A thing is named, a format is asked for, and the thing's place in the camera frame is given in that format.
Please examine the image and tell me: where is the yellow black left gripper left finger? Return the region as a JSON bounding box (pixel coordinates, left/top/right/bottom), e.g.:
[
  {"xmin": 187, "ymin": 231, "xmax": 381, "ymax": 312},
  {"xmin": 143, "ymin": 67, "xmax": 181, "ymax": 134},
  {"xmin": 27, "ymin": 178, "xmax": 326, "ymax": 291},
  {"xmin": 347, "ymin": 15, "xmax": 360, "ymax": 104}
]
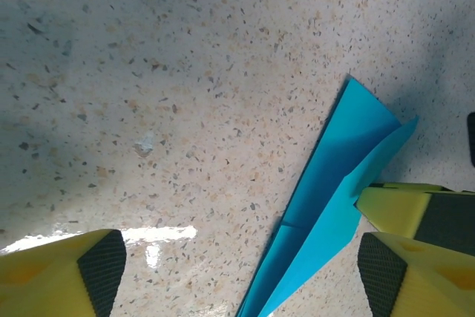
[{"xmin": 0, "ymin": 228, "xmax": 127, "ymax": 317}]

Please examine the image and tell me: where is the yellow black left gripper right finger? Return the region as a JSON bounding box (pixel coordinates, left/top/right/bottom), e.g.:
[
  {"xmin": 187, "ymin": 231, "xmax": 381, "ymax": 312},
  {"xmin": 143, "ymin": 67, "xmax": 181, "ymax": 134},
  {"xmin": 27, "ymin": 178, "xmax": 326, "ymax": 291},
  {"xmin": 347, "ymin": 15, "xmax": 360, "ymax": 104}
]
[{"xmin": 357, "ymin": 231, "xmax": 475, "ymax": 317}]

